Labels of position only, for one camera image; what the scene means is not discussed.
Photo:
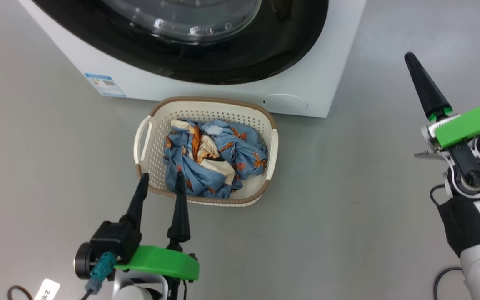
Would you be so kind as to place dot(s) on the cream perforated laundry basket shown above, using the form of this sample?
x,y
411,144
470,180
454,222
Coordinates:
x,y
156,166

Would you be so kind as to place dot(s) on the blue patterned clothes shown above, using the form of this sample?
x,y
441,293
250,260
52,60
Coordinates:
x,y
231,154

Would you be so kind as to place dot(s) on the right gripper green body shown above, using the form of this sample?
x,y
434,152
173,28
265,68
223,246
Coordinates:
x,y
469,123

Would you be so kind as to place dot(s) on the black-rimmed glass washer door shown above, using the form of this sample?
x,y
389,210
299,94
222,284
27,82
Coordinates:
x,y
265,54

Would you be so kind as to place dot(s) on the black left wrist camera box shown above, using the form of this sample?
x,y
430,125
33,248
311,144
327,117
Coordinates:
x,y
113,239

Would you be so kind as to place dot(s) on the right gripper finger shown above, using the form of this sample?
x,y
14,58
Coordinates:
x,y
427,87

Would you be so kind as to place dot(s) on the white front-load washing machine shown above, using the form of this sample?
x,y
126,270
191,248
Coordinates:
x,y
340,41

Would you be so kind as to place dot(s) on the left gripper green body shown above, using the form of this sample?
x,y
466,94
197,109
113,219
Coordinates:
x,y
161,262

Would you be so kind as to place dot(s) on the round white filter cover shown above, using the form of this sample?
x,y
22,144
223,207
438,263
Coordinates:
x,y
286,102

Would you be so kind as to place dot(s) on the teal left camera connector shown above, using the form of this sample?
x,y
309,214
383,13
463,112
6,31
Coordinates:
x,y
101,266

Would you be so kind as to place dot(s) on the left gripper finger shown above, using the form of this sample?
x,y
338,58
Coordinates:
x,y
139,204
179,212

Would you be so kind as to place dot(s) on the blue energy label sticker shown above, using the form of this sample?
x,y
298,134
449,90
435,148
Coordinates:
x,y
104,85

